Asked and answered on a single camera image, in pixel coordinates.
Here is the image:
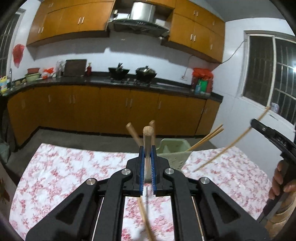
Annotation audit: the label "wooden chopstick group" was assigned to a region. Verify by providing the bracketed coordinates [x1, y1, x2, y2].
[188, 127, 225, 152]
[194, 106, 271, 172]

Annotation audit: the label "person right hand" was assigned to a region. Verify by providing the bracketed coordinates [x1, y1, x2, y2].
[268, 160, 296, 200]

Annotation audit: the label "floral red white tablecloth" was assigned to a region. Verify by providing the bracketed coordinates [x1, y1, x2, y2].
[9, 144, 271, 238]

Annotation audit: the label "green perforated utensil holder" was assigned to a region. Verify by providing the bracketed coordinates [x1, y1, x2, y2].
[156, 138, 192, 171]

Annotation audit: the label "right barred window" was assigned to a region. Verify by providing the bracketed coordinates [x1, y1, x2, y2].
[242, 34, 295, 125]

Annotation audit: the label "barred window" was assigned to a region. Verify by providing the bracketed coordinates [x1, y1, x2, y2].
[0, 8, 25, 77]
[242, 34, 295, 125]

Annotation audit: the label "green box on counter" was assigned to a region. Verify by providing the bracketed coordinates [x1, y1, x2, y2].
[195, 79, 208, 94]

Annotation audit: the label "lower wooden cabinets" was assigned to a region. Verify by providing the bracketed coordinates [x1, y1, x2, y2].
[7, 85, 220, 145]

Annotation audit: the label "wooden cabinets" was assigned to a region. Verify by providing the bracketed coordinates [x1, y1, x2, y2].
[27, 1, 225, 63]
[7, 85, 220, 145]

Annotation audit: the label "red bag on counter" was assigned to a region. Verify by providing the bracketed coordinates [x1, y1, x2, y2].
[192, 68, 214, 80]

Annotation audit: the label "black wok left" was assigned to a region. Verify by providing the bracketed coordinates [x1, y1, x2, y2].
[108, 63, 130, 80]

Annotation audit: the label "red sauce bottle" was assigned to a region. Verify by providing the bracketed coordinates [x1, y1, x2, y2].
[86, 62, 92, 77]

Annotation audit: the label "dark cutting board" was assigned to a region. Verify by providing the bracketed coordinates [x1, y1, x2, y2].
[63, 59, 87, 77]

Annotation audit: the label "orange bag on counter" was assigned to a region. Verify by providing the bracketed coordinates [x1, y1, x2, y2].
[41, 67, 55, 79]

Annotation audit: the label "black wok with lid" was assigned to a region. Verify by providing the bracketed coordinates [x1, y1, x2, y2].
[135, 66, 157, 83]

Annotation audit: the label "upper wooden cabinets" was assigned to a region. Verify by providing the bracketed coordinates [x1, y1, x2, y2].
[27, 1, 225, 63]

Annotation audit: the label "green basin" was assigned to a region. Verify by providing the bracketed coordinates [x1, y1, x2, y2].
[25, 72, 41, 82]

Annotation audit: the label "yellow detergent bottle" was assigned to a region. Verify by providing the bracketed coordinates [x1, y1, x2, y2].
[0, 76, 8, 94]

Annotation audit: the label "sink faucet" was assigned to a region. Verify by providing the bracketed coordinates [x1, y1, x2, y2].
[8, 68, 13, 88]

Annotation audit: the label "steel range hood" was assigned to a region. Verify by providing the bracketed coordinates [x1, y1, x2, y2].
[107, 1, 173, 39]

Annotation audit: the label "left barred window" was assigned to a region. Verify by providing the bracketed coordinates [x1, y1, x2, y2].
[0, 8, 25, 77]

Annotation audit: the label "red plastic bag on wall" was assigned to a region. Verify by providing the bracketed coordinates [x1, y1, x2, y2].
[13, 44, 25, 68]

